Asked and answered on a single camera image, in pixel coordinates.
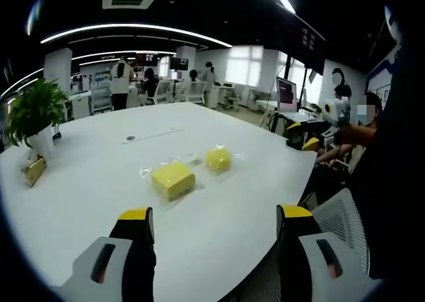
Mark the long ceiling light strip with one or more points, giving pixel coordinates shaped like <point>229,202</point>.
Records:
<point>133,26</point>

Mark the dark hanging screen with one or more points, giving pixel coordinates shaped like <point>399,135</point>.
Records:
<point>308,44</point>

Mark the white mesh chair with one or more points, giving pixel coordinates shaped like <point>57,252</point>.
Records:
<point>342,219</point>

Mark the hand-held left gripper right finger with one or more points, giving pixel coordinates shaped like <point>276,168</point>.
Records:
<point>315,259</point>

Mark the white wall board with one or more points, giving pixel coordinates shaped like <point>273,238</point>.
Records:
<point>382,79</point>

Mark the computer monitor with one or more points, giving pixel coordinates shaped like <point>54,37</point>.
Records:
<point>286,94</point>

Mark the green potted plant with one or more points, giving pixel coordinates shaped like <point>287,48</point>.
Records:
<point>36,113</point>

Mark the white office chair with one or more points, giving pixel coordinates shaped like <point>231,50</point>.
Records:
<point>236,98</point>
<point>163,91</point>
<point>196,92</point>

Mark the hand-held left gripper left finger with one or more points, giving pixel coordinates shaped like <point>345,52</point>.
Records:
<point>99,259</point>

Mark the yellow rectangular sponge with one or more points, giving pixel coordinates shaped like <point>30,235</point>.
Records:
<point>172,179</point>

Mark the round table grommet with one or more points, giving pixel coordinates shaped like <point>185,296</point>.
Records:
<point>131,137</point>

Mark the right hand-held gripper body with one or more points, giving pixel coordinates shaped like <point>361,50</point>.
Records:
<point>337,111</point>

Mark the person's dark clothing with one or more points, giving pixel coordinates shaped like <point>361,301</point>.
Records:
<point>391,182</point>

